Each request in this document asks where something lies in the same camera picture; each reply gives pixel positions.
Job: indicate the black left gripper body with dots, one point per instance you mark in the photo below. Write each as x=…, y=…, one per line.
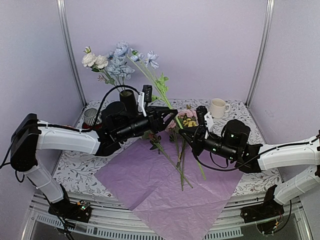
x=129, y=131

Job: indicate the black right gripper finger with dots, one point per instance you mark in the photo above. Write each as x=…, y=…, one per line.
x=189, y=131
x=191, y=139

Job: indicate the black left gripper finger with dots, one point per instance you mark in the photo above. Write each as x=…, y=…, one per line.
x=167, y=123
x=162, y=110

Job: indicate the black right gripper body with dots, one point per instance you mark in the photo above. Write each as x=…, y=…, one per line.
x=223, y=150

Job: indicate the pink rose flower stem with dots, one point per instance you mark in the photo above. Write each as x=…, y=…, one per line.
x=183, y=114

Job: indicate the blue poppy flower stem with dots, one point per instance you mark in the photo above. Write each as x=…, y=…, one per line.
x=147, y=64

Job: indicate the purple pink wrapping paper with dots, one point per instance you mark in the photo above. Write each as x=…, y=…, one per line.
x=141, y=179

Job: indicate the light blue flower stem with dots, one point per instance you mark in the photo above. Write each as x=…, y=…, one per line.
x=118, y=70

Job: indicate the white rose flower stem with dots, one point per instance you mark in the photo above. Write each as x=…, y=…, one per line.
x=97, y=64

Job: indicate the yellow small flower sprig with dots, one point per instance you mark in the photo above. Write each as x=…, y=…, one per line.
x=188, y=123

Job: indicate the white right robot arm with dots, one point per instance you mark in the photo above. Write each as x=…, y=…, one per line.
x=233, y=145

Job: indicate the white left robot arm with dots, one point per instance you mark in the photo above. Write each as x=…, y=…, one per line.
x=117, y=126

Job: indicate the black tapered vase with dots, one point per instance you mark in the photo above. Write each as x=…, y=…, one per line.
x=128, y=98

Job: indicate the cream ceramic mug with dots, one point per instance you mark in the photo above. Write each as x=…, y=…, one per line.
x=218, y=108

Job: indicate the striped grey teacup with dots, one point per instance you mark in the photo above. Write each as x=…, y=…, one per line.
x=91, y=117

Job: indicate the red lacquer saucer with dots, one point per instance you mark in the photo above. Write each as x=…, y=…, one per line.
x=94, y=127

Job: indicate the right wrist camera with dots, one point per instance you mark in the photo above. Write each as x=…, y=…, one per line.
x=205, y=120

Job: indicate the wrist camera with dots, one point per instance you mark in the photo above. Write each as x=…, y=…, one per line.
x=205, y=120
x=144, y=98

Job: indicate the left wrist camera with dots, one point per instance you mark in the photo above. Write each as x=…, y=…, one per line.
x=144, y=98

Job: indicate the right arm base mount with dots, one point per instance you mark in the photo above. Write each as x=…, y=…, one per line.
x=267, y=209

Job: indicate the aluminium front rail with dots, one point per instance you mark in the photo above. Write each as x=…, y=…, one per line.
x=111, y=220

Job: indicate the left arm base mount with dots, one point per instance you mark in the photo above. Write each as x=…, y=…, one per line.
x=68, y=210

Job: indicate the left aluminium frame post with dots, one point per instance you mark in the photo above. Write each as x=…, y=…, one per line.
x=61, y=7

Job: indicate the aluminium frame post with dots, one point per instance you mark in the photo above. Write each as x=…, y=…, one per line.
x=61, y=7
x=268, y=17

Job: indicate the right aluminium frame post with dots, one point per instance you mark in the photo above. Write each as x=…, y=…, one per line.
x=268, y=17

